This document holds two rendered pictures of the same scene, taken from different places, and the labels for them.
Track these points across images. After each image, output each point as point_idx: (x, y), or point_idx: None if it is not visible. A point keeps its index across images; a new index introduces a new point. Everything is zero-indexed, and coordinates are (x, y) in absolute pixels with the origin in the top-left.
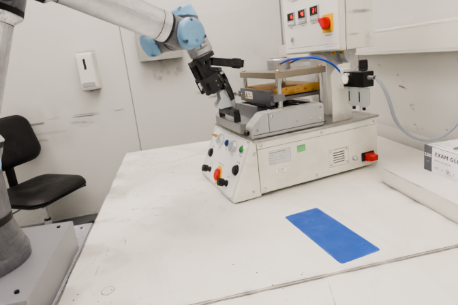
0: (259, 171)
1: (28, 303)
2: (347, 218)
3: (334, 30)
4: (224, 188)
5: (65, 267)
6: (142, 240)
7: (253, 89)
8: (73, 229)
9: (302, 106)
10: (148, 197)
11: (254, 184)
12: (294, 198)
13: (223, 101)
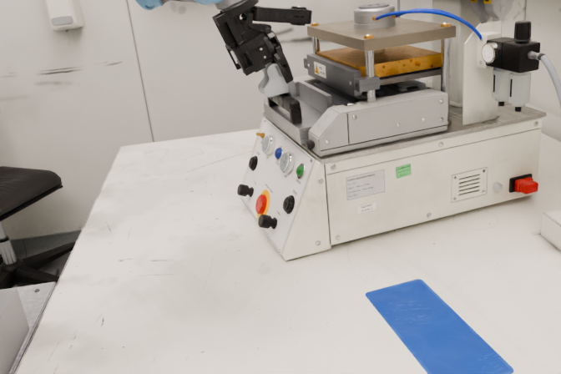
0: (328, 210)
1: None
2: (468, 305)
3: None
4: (271, 230)
5: (3, 368)
6: (130, 322)
7: (328, 62)
8: (18, 302)
9: (409, 99)
10: (148, 239)
11: (320, 231)
12: (386, 257)
13: (274, 84)
